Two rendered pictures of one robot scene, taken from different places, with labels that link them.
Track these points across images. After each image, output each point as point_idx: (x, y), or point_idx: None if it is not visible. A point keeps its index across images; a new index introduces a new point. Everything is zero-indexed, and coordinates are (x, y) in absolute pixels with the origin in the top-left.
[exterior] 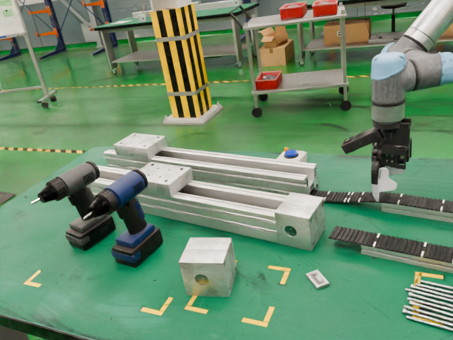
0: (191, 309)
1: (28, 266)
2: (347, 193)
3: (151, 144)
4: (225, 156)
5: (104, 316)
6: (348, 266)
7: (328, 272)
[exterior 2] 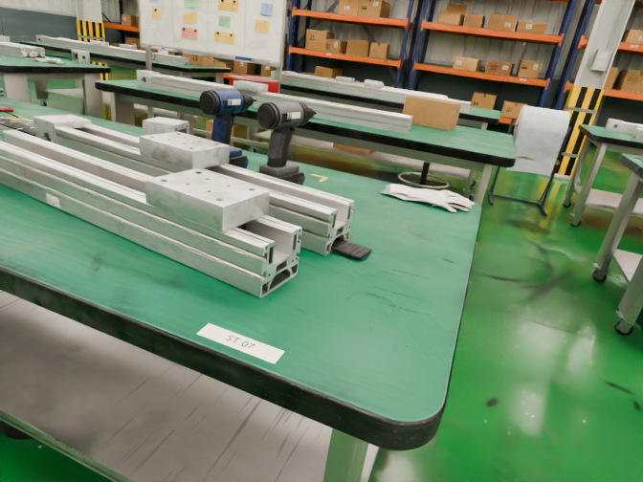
0: None
1: (335, 185)
2: None
3: (184, 171)
4: (62, 164)
5: (249, 156)
6: None
7: None
